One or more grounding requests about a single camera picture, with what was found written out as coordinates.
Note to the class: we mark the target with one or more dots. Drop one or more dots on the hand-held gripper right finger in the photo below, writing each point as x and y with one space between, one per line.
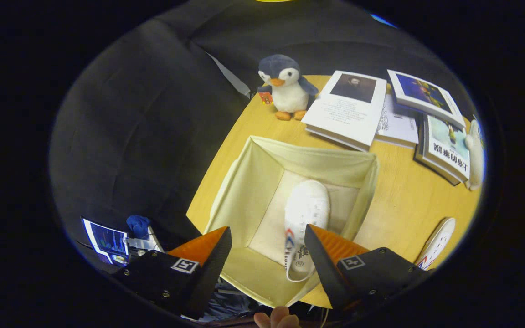
328 278

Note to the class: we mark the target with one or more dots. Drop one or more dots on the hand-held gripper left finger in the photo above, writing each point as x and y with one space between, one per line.
203 282

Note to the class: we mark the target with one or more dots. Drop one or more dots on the white striped canvas shoe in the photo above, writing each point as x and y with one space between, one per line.
306 205
438 241

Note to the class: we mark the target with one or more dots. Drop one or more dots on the beige fabric storage box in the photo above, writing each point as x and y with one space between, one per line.
244 191

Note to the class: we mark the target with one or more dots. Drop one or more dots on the person's grey clothing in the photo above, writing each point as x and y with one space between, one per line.
226 305

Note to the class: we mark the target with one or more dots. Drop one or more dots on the blue cloth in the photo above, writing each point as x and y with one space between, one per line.
138 225

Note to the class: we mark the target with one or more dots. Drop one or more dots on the blue screen display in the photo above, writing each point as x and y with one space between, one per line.
107 241

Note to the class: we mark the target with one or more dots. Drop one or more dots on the white portrait cover book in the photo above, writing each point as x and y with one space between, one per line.
344 114

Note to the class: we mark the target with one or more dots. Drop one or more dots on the white printed booklet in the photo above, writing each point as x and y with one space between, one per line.
399 127

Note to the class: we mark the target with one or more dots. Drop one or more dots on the teal cover book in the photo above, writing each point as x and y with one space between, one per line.
447 146

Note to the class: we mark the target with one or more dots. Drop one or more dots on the grey penguin plush toy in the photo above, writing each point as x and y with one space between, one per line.
290 93

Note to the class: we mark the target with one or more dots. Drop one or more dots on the white duck plush toy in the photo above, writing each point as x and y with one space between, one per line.
474 152

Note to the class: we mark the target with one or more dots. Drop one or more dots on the blue picture cover book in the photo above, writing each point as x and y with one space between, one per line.
426 98

